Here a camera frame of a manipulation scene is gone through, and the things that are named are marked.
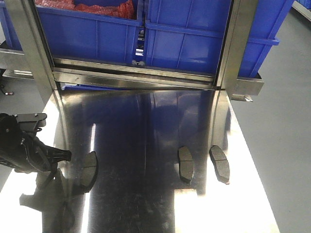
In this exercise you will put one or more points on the grey brake pad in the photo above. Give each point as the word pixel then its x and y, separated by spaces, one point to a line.
pixel 220 163
pixel 186 164
pixel 89 172

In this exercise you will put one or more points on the far-left blue crate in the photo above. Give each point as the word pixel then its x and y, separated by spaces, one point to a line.
pixel 8 29

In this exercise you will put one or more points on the red mesh bag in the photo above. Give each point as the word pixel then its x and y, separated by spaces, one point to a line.
pixel 124 10

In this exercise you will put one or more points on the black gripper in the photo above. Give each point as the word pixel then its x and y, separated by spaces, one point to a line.
pixel 21 149

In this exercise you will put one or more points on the left blue plastic crate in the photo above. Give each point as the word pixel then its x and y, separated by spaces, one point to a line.
pixel 91 36

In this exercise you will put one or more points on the blue plastic crate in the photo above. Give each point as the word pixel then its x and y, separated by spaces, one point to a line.
pixel 188 34
pixel 91 36

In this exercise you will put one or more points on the right blue plastic crate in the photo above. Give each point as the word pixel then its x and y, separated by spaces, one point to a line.
pixel 188 34

